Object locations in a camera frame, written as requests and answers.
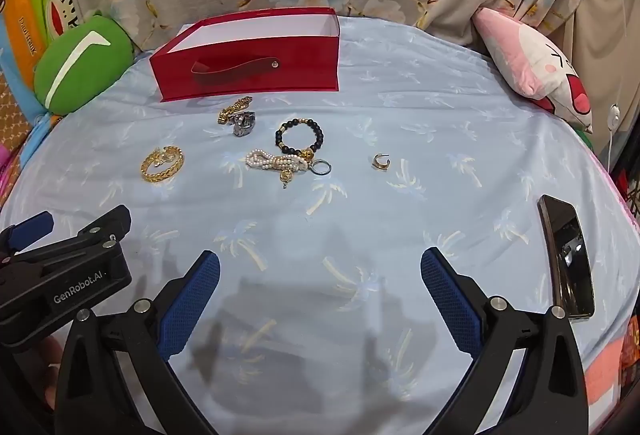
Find person's left hand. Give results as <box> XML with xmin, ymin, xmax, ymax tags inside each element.
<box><xmin>27</xmin><ymin>332</ymin><xmax>68</xmax><ymax>411</ymax></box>

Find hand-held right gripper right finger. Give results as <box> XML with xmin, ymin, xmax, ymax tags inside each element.
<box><xmin>420</xmin><ymin>247</ymin><xmax>589</xmax><ymax>435</ymax></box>

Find gold chain cuff bracelet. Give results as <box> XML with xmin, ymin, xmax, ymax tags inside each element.
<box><xmin>140</xmin><ymin>146</ymin><xmax>186</xmax><ymax>184</ymax></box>

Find white cable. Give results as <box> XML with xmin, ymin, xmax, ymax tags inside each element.
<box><xmin>602</xmin><ymin>102</ymin><xmax>623</xmax><ymax>166</ymax></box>

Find colourful cartoon cloth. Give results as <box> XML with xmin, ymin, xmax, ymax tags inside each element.
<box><xmin>0</xmin><ymin>0</ymin><xmax>96</xmax><ymax>156</ymax></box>

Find pink and white plush pillow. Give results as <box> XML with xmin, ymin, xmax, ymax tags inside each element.
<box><xmin>472</xmin><ymin>7</ymin><xmax>594</xmax><ymax>136</ymax></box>

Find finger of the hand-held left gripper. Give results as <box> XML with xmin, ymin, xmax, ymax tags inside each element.
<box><xmin>0</xmin><ymin>211</ymin><xmax>55</xmax><ymax>261</ymax></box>
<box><xmin>47</xmin><ymin>205</ymin><xmax>133</xmax><ymax>256</ymax></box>

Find black bead bracelet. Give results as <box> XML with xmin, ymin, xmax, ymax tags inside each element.
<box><xmin>274</xmin><ymin>117</ymin><xmax>324</xmax><ymax>160</ymax></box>

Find pink orange cloth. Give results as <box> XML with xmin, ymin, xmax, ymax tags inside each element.
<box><xmin>582</xmin><ymin>315</ymin><xmax>640</xmax><ymax>416</ymax></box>

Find black smartphone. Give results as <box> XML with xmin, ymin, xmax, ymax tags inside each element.
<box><xmin>537</xmin><ymin>195</ymin><xmax>596</xmax><ymax>318</ymax></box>

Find white pearl bracelet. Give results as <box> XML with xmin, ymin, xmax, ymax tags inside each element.
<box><xmin>245</xmin><ymin>150</ymin><xmax>312</xmax><ymax>188</ymax></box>

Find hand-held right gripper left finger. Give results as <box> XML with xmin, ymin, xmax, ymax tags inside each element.
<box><xmin>52</xmin><ymin>250</ymin><xmax>222</xmax><ymax>435</ymax></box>

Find green cushion with white stripe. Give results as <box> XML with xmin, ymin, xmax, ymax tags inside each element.
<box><xmin>33</xmin><ymin>10</ymin><xmax>135</xmax><ymax>116</ymax></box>

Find gold and silver link bracelet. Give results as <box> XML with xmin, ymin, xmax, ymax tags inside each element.
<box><xmin>216</xmin><ymin>97</ymin><xmax>257</xmax><ymax>136</ymax></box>

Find red gift box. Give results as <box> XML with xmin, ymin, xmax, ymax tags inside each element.
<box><xmin>149</xmin><ymin>7</ymin><xmax>342</xmax><ymax>103</ymax></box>

